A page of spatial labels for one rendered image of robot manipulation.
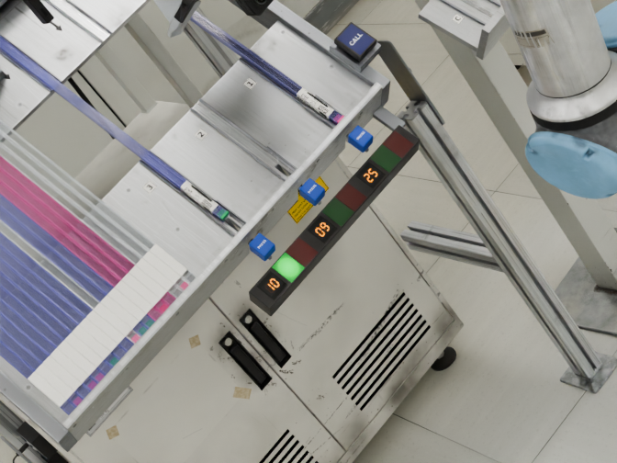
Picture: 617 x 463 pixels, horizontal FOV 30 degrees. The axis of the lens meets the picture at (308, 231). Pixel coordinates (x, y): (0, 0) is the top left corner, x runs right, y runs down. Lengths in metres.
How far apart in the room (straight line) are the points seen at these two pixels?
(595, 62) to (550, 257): 1.21
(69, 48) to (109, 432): 0.62
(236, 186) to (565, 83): 0.58
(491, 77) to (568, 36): 0.74
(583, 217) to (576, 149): 0.87
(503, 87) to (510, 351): 0.57
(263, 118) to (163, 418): 0.57
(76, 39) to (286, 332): 0.64
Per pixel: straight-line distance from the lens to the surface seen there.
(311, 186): 1.64
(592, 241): 2.17
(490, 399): 2.23
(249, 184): 1.65
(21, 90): 1.78
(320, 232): 1.63
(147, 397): 1.96
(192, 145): 1.69
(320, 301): 2.09
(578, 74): 1.26
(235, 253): 1.61
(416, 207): 2.83
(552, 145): 1.29
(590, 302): 2.26
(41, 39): 1.82
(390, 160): 1.68
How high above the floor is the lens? 1.44
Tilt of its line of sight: 28 degrees down
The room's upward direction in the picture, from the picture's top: 39 degrees counter-clockwise
